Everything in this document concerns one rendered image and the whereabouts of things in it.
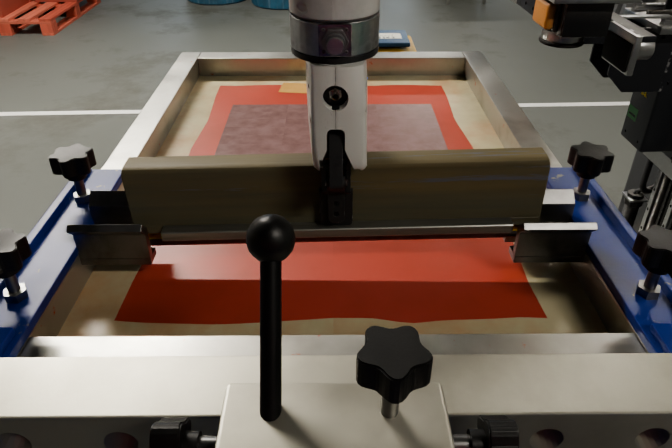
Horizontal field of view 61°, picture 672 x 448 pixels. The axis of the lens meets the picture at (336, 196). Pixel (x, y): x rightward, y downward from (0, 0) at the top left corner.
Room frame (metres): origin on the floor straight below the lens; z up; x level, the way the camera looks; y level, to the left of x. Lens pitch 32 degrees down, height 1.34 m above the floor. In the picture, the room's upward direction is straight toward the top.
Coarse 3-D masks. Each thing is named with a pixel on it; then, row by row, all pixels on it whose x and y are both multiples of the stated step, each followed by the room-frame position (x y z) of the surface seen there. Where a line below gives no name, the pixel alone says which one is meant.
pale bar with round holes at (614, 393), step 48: (0, 384) 0.25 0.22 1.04; (48, 384) 0.25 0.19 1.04; (96, 384) 0.25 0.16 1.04; (144, 384) 0.25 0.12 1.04; (192, 384) 0.25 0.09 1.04; (480, 384) 0.25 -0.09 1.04; (528, 384) 0.25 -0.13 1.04; (576, 384) 0.25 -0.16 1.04; (624, 384) 0.25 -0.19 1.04; (0, 432) 0.23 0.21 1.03; (48, 432) 0.23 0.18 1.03; (96, 432) 0.23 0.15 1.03; (144, 432) 0.23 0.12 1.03; (528, 432) 0.23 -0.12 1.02; (576, 432) 0.23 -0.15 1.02; (624, 432) 0.23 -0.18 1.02
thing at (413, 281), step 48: (384, 96) 0.95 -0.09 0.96; (432, 96) 0.95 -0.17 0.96; (384, 144) 0.77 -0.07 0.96; (432, 144) 0.77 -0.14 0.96; (384, 240) 0.52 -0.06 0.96; (432, 240) 0.52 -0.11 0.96; (480, 240) 0.52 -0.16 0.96; (336, 288) 0.44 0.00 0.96; (384, 288) 0.44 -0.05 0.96; (432, 288) 0.44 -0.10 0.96; (480, 288) 0.44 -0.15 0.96; (528, 288) 0.44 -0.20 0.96
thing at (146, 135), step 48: (480, 96) 0.92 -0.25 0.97; (144, 144) 0.70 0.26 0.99; (528, 144) 0.70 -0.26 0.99; (48, 336) 0.37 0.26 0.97; (96, 336) 0.34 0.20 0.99; (144, 336) 0.34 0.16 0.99; (192, 336) 0.34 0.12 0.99; (240, 336) 0.34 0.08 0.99; (288, 336) 0.34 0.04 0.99; (336, 336) 0.34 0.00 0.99; (432, 336) 0.34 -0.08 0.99; (480, 336) 0.34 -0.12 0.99; (528, 336) 0.34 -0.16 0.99; (576, 336) 0.34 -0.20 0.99; (624, 336) 0.34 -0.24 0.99
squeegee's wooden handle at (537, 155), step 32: (128, 160) 0.49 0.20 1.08; (160, 160) 0.48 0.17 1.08; (192, 160) 0.48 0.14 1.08; (224, 160) 0.48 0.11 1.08; (256, 160) 0.48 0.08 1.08; (288, 160) 0.48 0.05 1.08; (384, 160) 0.48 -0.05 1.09; (416, 160) 0.48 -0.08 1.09; (448, 160) 0.48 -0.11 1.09; (480, 160) 0.47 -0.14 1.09; (512, 160) 0.47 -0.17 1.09; (544, 160) 0.47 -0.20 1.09; (128, 192) 0.47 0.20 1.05; (160, 192) 0.47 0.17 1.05; (192, 192) 0.47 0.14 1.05; (224, 192) 0.47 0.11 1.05; (256, 192) 0.47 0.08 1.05; (288, 192) 0.47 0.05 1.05; (384, 192) 0.47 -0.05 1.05; (416, 192) 0.47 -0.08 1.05; (448, 192) 0.47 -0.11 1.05; (480, 192) 0.47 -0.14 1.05; (512, 192) 0.47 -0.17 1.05; (544, 192) 0.47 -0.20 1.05; (160, 224) 0.47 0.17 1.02; (192, 224) 0.47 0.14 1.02
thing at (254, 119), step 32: (224, 96) 0.95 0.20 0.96; (256, 96) 0.95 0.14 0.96; (288, 96) 0.95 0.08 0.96; (224, 128) 0.82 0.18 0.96; (256, 128) 0.82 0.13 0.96; (288, 128) 0.82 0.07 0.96; (160, 256) 0.50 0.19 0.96; (192, 256) 0.50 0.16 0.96; (224, 256) 0.50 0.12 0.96; (288, 256) 0.50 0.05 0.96; (320, 256) 0.50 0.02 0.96; (160, 288) 0.44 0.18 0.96; (192, 288) 0.44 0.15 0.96; (224, 288) 0.44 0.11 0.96; (256, 288) 0.44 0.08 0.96; (288, 288) 0.44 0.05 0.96; (320, 288) 0.44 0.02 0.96; (128, 320) 0.40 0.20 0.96; (160, 320) 0.40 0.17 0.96; (192, 320) 0.40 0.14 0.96; (224, 320) 0.40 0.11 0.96; (256, 320) 0.40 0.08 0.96; (288, 320) 0.40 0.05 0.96
